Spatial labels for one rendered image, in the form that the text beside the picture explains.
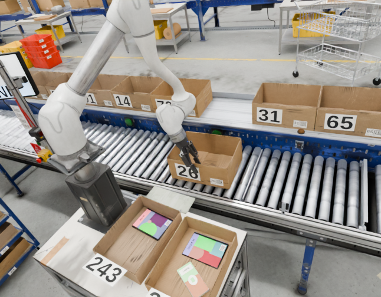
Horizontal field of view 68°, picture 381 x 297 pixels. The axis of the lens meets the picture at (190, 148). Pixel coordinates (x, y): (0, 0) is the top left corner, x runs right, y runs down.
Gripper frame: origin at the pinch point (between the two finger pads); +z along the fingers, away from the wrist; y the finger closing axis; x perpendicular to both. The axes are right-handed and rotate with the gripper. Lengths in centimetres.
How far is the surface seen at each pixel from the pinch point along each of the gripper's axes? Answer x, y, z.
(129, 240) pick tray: -23, 50, 6
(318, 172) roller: 56, -28, 36
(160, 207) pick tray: -12.7, 28.7, 3.9
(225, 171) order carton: 17.1, 0.0, 5.8
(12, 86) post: -93, 9, -86
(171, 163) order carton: -15.6, 0.8, -4.5
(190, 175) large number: -7.0, 0.8, 6.2
